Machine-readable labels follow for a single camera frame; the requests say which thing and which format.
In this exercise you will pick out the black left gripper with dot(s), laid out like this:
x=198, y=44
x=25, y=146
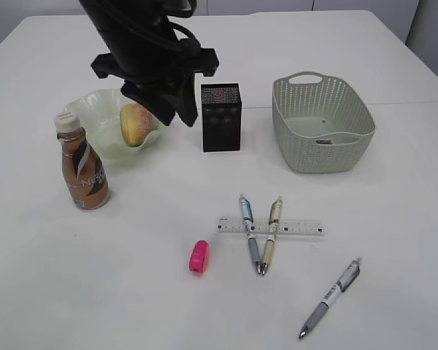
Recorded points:
x=146, y=46

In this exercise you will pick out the sugared bread roll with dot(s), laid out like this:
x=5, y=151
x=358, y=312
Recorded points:
x=136, y=122

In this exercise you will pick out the brown coffee bottle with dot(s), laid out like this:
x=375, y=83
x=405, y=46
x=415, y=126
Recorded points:
x=82, y=168

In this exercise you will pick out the blue grey pen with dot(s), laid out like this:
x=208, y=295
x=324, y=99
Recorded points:
x=248, y=222

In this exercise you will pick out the transparent plastic ruler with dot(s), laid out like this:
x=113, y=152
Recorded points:
x=260, y=227

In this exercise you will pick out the blue grey paper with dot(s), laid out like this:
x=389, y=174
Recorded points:
x=325, y=142

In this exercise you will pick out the pink pencil sharpener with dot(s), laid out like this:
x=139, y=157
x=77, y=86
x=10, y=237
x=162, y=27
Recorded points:
x=200, y=257

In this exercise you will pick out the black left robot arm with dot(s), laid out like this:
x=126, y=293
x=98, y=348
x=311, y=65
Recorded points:
x=156, y=58

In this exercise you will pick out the black mesh pen holder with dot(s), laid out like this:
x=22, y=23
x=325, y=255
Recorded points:
x=221, y=111

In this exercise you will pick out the pale green glass plate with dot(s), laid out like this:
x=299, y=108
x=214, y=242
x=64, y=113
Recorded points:
x=99, y=114

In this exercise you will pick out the beige pen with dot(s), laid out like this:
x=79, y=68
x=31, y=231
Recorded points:
x=273, y=226

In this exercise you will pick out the pale green plastic basket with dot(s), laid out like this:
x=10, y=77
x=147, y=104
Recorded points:
x=307, y=106

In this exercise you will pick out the white grey pen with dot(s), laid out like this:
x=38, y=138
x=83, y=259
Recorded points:
x=349, y=275

